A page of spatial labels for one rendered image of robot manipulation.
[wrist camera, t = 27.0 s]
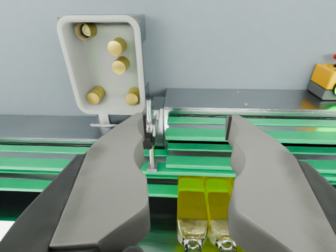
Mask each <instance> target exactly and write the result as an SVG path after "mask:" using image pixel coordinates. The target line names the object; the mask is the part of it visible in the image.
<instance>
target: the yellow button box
mask: <svg viewBox="0 0 336 252"><path fill-rule="evenodd" d="M335 83H336V64H330V63H318V64H316V66H315V69H314V72H313V74H312V77H311V81H310V82H309V85H308V88H307V90H309V91H310V92H311V93H313V94H314V95H316V96H317V97H318V98H320V99H321V100H336V95H335V94H334V93H333V87H334V85H335Z"/></svg>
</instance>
